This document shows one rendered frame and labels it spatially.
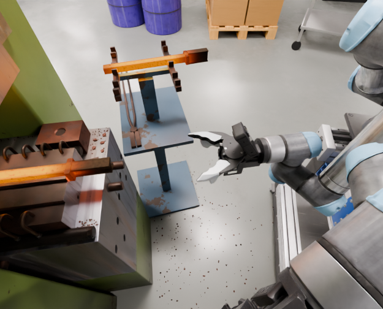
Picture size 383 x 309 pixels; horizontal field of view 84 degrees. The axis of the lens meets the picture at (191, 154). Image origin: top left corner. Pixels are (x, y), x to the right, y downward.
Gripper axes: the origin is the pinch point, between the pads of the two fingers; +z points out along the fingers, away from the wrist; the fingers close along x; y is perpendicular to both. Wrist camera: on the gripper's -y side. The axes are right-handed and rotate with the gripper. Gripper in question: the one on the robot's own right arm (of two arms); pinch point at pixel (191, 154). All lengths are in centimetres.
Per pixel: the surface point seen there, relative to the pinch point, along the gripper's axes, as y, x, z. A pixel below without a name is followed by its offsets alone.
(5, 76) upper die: -23.7, 2.9, 30.7
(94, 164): -1.2, -0.5, 23.8
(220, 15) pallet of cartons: 71, 270, -80
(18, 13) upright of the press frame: -19, 45, 45
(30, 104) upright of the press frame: -2, 24, 45
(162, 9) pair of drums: 67, 290, -5
